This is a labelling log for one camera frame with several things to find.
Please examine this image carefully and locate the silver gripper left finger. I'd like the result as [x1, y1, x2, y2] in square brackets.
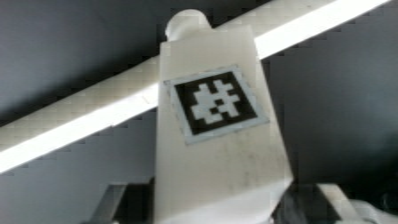
[85, 183, 153, 224]

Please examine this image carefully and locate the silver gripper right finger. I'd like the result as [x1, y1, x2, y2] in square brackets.
[283, 184, 368, 224]

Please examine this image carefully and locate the white stool leg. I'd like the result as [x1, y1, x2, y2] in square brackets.
[155, 9, 293, 224]

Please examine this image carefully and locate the white U-shaped fence frame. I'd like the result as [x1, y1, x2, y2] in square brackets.
[0, 0, 391, 174]

